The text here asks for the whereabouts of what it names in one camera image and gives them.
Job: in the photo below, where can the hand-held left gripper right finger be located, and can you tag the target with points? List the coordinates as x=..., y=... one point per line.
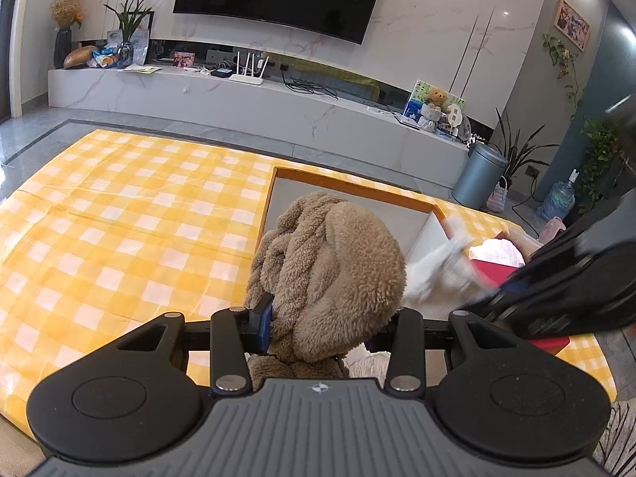
x=407, y=324

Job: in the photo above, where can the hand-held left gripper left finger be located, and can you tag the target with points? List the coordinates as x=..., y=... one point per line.
x=261, y=328

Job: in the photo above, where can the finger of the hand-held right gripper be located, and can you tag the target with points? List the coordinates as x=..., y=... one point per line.
x=556, y=258
x=536, y=298

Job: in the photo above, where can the white cloth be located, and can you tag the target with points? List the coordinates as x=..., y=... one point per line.
x=432, y=268

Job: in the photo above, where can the brown fluffy plush knot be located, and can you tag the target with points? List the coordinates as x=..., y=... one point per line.
x=333, y=268

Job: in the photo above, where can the orange cardboard box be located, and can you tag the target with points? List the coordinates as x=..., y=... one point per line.
x=397, y=213

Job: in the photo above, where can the blue water jug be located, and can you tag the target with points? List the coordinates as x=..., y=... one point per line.
x=556, y=201

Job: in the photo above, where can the red box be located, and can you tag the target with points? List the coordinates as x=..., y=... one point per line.
x=483, y=272

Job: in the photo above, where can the pastel woven basket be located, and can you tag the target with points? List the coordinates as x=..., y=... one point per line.
x=497, y=201

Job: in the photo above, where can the long-leaf potted plant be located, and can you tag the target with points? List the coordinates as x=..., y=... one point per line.
x=516, y=159

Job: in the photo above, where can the blue-grey trash can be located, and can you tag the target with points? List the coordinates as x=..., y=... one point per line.
x=477, y=179

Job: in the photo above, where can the large leafy green plant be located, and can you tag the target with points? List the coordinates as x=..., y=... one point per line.
x=601, y=149

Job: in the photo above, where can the grey patterned hand fan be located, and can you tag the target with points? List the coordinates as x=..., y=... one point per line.
x=464, y=130

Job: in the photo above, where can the grey patterned fabric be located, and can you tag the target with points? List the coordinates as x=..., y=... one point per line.
x=618, y=442

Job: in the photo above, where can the white round hand fan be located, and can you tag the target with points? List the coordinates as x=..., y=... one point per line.
x=455, y=115

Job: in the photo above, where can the yellow checked blanket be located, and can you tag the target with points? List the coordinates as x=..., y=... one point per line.
x=124, y=208

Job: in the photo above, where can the teddy bear bouquet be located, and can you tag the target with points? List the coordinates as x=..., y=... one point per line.
x=437, y=97

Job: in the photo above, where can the white book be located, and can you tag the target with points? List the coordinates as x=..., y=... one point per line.
x=407, y=121

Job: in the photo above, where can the hanging ivy plant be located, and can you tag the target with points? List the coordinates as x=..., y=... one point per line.
x=559, y=52

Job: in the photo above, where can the green picture board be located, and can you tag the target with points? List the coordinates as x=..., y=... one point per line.
x=415, y=90

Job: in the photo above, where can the white marble TV console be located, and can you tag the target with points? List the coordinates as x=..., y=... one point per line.
x=198, y=99

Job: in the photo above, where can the white router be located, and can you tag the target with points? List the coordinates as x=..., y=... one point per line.
x=248, y=77

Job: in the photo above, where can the black set-top box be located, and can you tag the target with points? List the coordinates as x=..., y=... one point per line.
x=222, y=72

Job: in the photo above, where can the pink card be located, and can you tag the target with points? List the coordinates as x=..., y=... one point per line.
x=184, y=59

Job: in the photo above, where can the yellow-green papers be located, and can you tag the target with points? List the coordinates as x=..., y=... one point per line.
x=144, y=68

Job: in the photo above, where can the green plant in glass vase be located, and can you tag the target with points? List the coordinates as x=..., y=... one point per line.
x=125, y=54

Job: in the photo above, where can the blue snack bag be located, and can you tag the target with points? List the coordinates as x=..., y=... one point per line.
x=104, y=59

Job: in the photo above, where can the black framed picture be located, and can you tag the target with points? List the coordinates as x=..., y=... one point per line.
x=143, y=39

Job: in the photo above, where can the brown oval ornament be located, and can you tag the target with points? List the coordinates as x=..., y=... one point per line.
x=79, y=57

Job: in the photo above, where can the dried flowers in dark vase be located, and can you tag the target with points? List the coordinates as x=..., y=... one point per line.
x=63, y=47

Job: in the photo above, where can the wall socket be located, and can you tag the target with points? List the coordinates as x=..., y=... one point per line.
x=533, y=171

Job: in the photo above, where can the framed wall picture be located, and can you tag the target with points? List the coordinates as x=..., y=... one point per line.
x=571, y=25

